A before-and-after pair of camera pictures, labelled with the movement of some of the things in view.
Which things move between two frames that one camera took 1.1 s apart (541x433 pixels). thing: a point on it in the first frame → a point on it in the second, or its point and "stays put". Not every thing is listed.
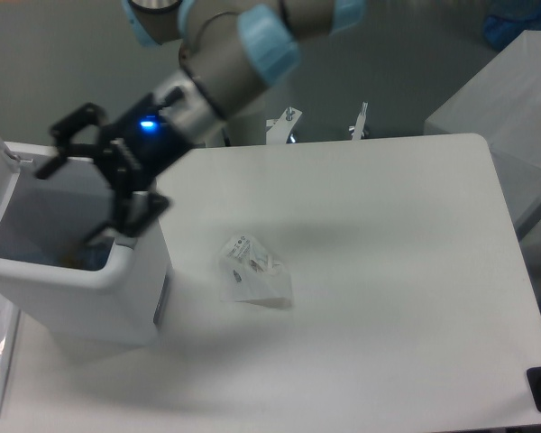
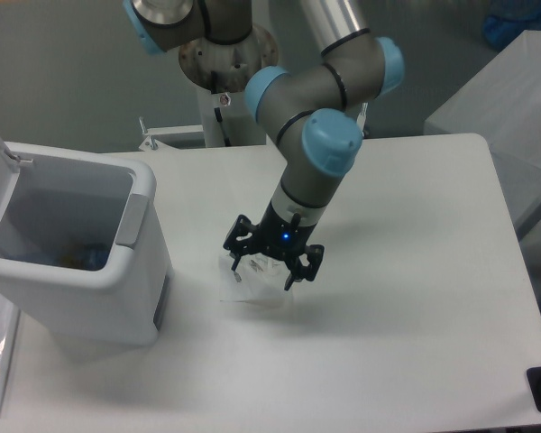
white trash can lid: (0, 170) stays put
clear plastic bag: (249, 274) stays put
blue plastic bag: (508, 19) stays put
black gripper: (151, 145) → (277, 237)
